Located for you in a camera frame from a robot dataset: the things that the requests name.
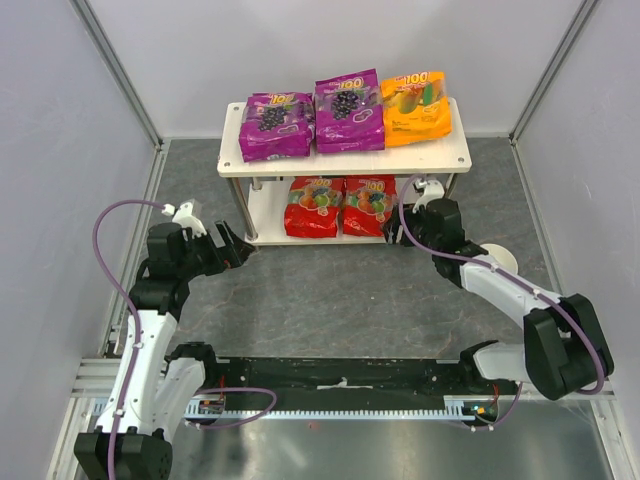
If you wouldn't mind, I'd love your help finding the red candy bag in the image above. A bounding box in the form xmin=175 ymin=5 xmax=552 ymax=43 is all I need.
xmin=343 ymin=175 xmax=397 ymax=237
xmin=283 ymin=176 xmax=345 ymax=239

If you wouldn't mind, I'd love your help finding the orange candy bag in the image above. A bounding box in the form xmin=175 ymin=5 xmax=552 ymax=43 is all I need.
xmin=380 ymin=71 xmax=453 ymax=148

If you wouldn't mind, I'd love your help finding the purple candy bag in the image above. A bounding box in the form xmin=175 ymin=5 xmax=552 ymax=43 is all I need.
xmin=314 ymin=69 xmax=385 ymax=154
xmin=238 ymin=92 xmax=316 ymax=163

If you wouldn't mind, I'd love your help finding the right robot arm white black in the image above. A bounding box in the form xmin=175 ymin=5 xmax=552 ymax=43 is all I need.
xmin=383 ymin=198 xmax=615 ymax=400

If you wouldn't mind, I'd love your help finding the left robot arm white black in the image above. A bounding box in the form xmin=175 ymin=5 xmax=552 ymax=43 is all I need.
xmin=74 ymin=222 xmax=255 ymax=479

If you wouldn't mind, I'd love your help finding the white two-tier wooden shelf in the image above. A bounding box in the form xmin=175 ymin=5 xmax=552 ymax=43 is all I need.
xmin=217 ymin=98 xmax=472 ymax=246

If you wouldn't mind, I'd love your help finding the white ceramic bowl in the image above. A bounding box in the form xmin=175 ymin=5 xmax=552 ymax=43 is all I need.
xmin=481 ymin=243 xmax=519 ymax=274

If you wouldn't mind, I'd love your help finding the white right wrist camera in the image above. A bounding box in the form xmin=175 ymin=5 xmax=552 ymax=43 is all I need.
xmin=412 ymin=177 xmax=445 ymax=214

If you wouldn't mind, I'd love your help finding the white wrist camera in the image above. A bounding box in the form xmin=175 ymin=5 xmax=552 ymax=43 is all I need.
xmin=161 ymin=199 xmax=207 ymax=238
xmin=412 ymin=177 xmax=445 ymax=214

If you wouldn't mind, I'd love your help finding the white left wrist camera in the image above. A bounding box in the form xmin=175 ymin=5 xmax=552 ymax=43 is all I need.
xmin=161 ymin=199 xmax=207 ymax=238

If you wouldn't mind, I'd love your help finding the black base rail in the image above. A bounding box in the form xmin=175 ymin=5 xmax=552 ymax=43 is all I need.
xmin=164 ymin=341 xmax=519 ymax=401

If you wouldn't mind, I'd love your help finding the white slotted cable duct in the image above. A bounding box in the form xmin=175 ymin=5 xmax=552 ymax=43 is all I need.
xmin=184 ymin=398 xmax=498 ymax=423

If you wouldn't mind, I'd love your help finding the aluminium corner frame left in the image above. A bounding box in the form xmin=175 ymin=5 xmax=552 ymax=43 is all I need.
xmin=70 ymin=0 xmax=164 ymax=150

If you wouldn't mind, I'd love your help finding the aluminium corner frame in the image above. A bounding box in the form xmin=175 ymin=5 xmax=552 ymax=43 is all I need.
xmin=509 ymin=0 xmax=600 ymax=146
xmin=70 ymin=0 xmax=164 ymax=150

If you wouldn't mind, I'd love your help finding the aluminium corner frame right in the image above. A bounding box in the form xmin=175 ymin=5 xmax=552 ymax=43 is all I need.
xmin=509 ymin=0 xmax=600 ymax=146

